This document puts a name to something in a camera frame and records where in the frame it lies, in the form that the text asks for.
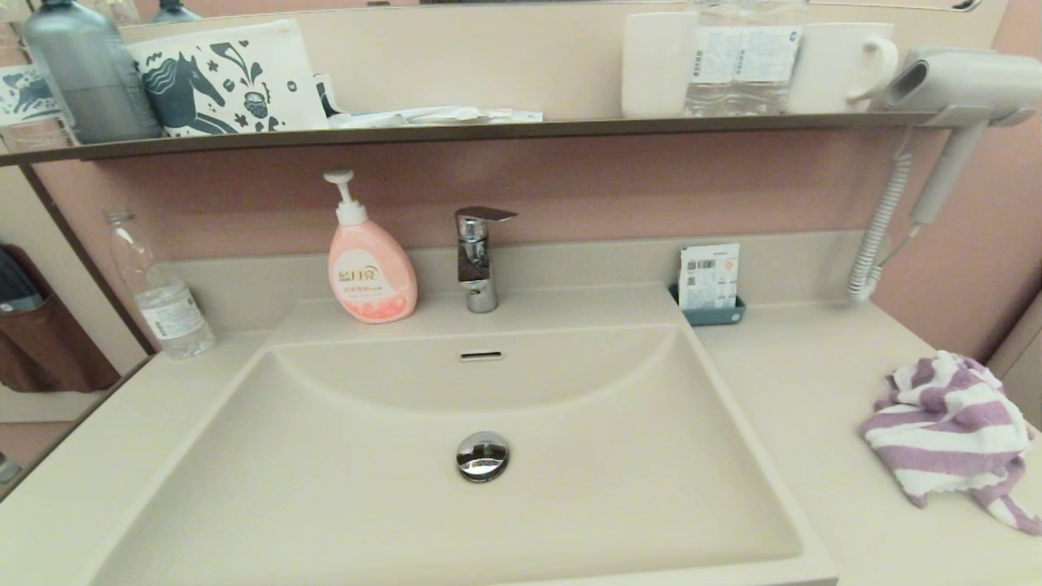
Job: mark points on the chrome faucet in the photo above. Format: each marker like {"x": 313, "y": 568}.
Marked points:
{"x": 476, "y": 260}

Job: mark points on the purple white striped towel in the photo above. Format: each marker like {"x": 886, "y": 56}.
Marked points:
{"x": 944, "y": 431}

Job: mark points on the beige sink basin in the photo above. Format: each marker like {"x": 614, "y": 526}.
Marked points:
{"x": 610, "y": 488}

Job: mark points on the pink soap pump bottle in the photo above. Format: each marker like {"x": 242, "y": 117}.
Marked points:
{"x": 371, "y": 277}

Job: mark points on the chrome drain stopper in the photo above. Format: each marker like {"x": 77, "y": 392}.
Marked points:
{"x": 482, "y": 456}

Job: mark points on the blue small tray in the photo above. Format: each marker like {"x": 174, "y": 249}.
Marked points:
{"x": 715, "y": 316}

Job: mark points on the clear wrapped white packets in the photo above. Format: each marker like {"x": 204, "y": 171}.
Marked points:
{"x": 440, "y": 115}

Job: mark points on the white pouch with horse print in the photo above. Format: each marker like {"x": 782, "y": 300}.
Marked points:
{"x": 271, "y": 75}

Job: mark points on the clear water bottle without cap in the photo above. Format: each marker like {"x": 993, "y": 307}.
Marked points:
{"x": 168, "y": 317}

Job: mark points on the grey metallic bottle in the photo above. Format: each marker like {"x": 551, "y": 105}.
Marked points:
{"x": 91, "y": 73}

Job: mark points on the white hair dryer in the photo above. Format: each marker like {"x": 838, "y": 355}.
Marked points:
{"x": 973, "y": 84}

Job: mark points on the dark brown wall shelf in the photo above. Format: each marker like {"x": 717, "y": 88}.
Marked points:
{"x": 488, "y": 130}

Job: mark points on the wall mirror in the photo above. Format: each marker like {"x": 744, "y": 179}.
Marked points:
{"x": 488, "y": 49}

